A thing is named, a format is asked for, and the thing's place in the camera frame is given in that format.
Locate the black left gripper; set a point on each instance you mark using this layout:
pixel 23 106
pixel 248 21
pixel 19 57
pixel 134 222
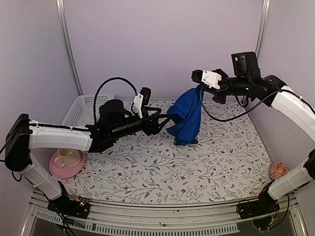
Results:
pixel 148 129

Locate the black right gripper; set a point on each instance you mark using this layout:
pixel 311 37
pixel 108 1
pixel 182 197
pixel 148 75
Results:
pixel 220 99

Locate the blue towel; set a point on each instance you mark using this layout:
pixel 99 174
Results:
pixel 186 115

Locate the white plastic basket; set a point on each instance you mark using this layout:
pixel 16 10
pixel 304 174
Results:
pixel 81 112

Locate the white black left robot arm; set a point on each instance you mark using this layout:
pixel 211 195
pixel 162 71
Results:
pixel 26 135

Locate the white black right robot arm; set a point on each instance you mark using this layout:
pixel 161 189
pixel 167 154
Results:
pixel 291 137

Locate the orange patterned round object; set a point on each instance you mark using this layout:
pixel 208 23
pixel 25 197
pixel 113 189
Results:
pixel 277 170

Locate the pink cup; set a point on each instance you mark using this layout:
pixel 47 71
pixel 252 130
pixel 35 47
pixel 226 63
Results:
pixel 67 158

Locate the pink plate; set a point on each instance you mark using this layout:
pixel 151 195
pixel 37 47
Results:
pixel 63 172

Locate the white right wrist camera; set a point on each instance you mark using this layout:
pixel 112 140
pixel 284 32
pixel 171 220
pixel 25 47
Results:
pixel 209 78

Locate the right aluminium frame post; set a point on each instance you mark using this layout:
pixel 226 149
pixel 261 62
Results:
pixel 262 27

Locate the aluminium frame post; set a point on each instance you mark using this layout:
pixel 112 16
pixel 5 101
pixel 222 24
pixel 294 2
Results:
pixel 67 45
pixel 262 27

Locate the aluminium front rail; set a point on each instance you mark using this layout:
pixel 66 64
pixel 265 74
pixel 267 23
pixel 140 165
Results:
pixel 120 219

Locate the left aluminium frame post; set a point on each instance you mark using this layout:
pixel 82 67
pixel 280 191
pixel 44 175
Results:
pixel 67 45

